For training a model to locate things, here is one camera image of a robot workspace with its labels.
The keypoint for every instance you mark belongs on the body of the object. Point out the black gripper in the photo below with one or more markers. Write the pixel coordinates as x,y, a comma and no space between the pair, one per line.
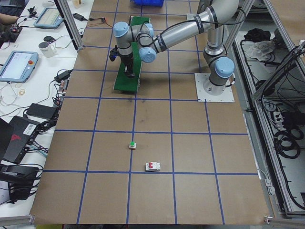
126,59

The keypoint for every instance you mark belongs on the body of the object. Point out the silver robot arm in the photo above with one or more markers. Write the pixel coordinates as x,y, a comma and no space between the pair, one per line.
211,17

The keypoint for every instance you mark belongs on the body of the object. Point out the green conveyor belt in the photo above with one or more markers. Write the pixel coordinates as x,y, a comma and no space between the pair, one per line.
130,52

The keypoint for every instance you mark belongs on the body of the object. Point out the blue plastic bin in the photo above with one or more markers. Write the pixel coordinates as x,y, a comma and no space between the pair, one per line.
157,3

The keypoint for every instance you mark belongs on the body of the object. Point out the white mug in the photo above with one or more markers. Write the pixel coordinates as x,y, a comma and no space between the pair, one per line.
47,49

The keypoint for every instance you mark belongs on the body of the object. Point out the far teach pendant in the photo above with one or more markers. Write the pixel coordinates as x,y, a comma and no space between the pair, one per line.
49,19

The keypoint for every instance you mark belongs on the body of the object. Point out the teach pendant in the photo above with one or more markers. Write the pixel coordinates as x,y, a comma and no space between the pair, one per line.
19,66
49,19

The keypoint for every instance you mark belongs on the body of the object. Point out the white red circuit breaker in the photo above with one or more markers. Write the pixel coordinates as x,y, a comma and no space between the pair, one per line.
152,166

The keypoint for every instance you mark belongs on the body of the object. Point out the black power adapter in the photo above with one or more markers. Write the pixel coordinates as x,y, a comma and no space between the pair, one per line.
42,111

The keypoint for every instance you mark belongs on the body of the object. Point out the near teach pendant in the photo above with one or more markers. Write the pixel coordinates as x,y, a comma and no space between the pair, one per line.
19,66

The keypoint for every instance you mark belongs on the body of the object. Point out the black laptop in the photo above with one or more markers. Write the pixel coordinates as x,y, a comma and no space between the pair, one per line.
14,136

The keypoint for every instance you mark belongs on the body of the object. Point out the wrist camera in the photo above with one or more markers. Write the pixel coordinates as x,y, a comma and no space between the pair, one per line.
113,54

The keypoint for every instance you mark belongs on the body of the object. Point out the green push button switch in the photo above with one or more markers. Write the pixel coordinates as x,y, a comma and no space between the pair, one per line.
132,145

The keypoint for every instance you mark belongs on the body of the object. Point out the aluminium frame post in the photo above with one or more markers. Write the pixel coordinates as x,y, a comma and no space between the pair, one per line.
70,24

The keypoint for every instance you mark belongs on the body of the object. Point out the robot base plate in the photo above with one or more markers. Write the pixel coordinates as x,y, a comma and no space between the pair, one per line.
207,92

